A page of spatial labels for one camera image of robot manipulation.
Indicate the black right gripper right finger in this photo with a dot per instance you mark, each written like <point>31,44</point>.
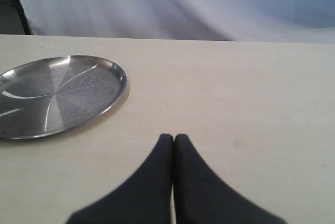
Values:
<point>200,196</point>

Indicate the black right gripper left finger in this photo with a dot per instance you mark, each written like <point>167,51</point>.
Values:
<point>145,197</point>

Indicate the round steel plate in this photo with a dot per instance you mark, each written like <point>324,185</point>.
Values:
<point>50,96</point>

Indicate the white backdrop cloth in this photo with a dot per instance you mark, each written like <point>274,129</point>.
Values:
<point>234,20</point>

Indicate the black backdrop stand pole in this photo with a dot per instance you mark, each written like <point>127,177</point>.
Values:
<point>22,17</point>

